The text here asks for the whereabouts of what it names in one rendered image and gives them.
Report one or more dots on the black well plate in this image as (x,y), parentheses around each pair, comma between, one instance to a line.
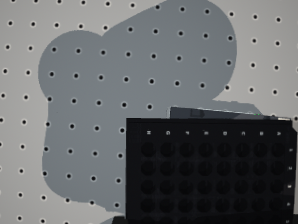
(230,151)

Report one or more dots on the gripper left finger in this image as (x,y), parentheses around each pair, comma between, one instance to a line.
(119,220)

